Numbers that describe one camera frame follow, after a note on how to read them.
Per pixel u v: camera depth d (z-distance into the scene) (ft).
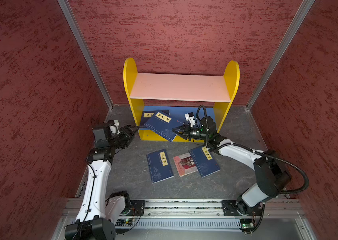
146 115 3.11
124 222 2.31
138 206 2.43
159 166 2.89
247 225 2.31
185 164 2.94
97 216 1.27
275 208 2.50
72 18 2.44
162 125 2.59
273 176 1.47
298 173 1.33
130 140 2.17
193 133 2.33
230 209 2.43
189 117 2.53
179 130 2.52
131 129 2.18
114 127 2.02
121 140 2.10
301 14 2.41
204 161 2.95
